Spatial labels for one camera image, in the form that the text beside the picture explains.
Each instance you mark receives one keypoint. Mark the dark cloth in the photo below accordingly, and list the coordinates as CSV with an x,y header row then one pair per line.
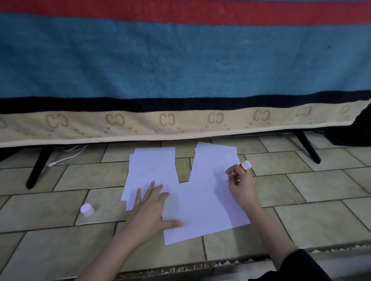
x,y
352,127

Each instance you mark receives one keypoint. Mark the person's left forearm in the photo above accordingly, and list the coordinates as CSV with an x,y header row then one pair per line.
x,y
113,256

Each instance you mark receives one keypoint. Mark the person's left middle finger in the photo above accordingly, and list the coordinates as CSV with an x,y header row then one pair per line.
x,y
157,195

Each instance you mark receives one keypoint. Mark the large white paper sheet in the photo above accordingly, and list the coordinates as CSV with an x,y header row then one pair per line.
x,y
207,211

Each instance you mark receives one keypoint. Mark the striped blue red blanket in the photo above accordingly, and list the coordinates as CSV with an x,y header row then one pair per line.
x,y
179,63

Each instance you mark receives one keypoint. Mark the black furniture leg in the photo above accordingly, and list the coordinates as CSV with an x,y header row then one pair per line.
x,y
38,168
309,149

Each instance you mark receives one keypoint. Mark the red white glue stick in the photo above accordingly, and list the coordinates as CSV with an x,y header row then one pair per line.
x,y
244,166

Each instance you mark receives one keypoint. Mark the person's right fingers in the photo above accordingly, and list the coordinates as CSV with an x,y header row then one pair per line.
x,y
236,179

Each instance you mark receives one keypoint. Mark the person's left little finger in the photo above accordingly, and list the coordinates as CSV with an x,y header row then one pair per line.
x,y
138,198

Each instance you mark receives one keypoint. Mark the white glue stick cap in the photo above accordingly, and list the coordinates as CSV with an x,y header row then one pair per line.
x,y
87,210

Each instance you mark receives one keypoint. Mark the black sleeve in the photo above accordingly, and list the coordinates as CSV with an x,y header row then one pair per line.
x,y
301,267

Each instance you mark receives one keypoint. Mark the person's right forearm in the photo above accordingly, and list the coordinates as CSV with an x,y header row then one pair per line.
x,y
271,234

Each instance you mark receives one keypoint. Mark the person's left thumb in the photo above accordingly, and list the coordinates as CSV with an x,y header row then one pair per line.
x,y
173,224

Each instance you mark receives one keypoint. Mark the metal floor trim strip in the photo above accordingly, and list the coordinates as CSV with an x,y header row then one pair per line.
x,y
208,264

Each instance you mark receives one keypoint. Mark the person's left hand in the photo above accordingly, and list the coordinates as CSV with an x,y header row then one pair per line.
x,y
146,215

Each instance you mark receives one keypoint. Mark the stack of white paper sheets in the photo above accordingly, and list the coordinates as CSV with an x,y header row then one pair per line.
x,y
216,160
153,168

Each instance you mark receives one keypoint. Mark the person's right hand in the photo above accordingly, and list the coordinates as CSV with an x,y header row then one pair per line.
x,y
242,191

